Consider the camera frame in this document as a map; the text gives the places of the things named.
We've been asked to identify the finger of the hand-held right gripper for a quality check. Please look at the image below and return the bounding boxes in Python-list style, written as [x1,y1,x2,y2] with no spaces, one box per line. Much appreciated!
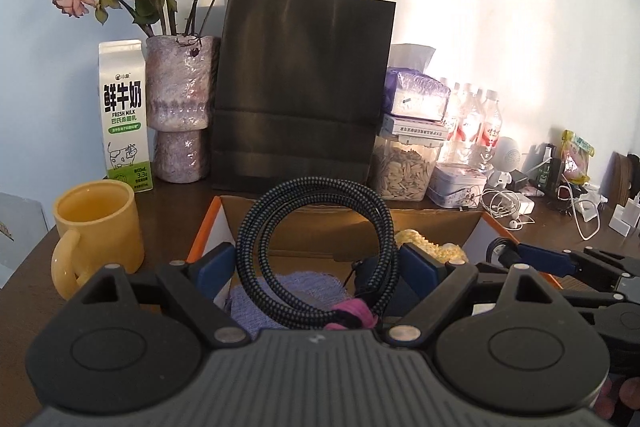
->
[517,243,640,294]
[560,288,623,315]

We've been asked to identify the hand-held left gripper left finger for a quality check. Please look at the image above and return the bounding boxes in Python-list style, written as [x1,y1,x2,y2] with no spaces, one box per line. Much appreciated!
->
[75,243,252,349]

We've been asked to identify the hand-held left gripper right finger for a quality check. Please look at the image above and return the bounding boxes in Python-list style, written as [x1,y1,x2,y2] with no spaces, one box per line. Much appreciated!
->
[384,243,568,350]

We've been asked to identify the yellow and white plush toy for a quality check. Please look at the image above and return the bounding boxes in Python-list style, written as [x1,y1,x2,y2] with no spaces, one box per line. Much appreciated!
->
[394,229,469,266]

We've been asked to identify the braided black cable coil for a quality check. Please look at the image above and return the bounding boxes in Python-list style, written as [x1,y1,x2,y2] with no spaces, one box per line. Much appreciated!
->
[235,177,402,333]

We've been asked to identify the navy blue zip case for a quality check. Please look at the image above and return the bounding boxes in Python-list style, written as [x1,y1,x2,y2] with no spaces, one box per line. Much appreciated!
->
[345,254,417,319]

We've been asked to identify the purple towel cloth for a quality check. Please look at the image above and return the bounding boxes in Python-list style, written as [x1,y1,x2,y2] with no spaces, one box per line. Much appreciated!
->
[225,271,352,333]

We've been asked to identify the red cardboard box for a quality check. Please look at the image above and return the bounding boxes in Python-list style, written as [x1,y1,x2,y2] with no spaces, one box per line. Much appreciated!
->
[185,194,563,308]

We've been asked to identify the person's right hand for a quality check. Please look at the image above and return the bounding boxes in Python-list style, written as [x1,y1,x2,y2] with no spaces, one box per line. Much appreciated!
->
[595,374,640,427]

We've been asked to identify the white earphones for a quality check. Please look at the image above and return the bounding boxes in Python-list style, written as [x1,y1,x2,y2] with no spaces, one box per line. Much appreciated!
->
[481,188,537,229]

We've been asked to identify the dark green bottle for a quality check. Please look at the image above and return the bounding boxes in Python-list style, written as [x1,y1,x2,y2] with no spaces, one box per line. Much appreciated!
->
[530,144,564,196]

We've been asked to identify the white power adapter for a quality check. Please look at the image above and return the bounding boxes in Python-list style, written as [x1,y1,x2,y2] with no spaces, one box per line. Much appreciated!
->
[612,194,640,236]

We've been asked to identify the round metal tin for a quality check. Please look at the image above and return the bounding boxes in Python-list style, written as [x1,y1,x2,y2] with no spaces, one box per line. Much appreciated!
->
[427,162,489,210]

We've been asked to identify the clear sunflower seed container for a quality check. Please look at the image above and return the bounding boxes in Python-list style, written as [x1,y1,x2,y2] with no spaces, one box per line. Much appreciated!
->
[372,134,442,202]

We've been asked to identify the small white desk fan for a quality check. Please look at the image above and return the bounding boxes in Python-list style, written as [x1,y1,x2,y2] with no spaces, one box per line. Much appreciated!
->
[487,137,524,188]

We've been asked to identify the yellow snack bag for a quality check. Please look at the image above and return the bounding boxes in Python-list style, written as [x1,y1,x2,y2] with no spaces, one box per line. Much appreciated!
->
[560,129,596,186]

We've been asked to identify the round wooden board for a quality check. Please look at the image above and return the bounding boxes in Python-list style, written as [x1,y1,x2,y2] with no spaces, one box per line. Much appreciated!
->
[612,152,640,208]

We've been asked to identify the yellow ceramic mug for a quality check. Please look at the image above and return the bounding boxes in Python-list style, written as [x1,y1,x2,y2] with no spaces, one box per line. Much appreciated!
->
[51,180,146,302]

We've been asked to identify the flat white box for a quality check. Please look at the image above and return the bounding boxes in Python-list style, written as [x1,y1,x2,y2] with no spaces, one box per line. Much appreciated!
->
[382,114,447,146]

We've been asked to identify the purple textured vase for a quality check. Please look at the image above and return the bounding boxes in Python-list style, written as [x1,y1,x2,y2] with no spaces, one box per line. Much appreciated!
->
[145,34,221,184]

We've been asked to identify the purple tissue pack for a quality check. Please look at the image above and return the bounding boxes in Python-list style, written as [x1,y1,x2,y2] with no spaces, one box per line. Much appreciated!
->
[384,44,452,122]

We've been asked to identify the white milk carton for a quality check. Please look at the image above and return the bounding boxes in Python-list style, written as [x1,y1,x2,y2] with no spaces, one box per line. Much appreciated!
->
[98,40,153,194]

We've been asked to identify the black paper bag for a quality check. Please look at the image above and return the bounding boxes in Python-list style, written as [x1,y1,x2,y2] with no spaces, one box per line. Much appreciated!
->
[210,0,397,200]

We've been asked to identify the white paper carton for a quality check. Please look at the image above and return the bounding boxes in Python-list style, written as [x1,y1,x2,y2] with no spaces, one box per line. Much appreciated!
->
[0,192,56,291]

